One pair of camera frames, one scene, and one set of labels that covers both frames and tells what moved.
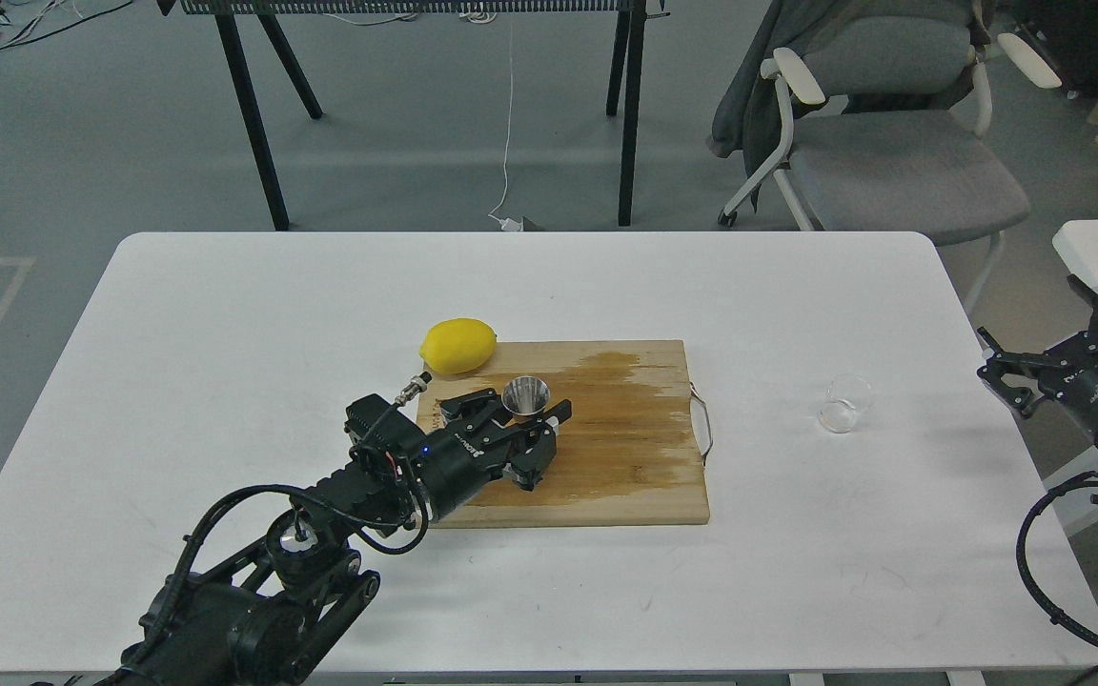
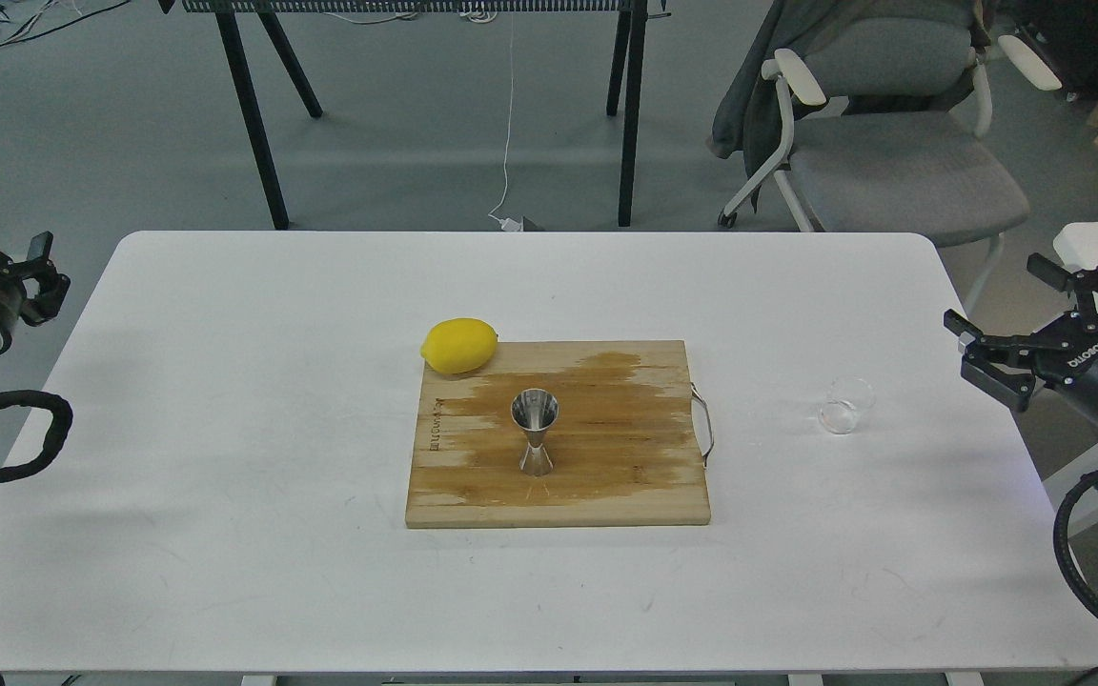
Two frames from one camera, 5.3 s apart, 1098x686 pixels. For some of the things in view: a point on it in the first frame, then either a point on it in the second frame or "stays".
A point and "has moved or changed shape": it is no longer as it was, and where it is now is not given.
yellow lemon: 457,346 stays
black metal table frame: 239,21 stays
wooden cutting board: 630,453 stays
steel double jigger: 525,395 has moved or changed shape
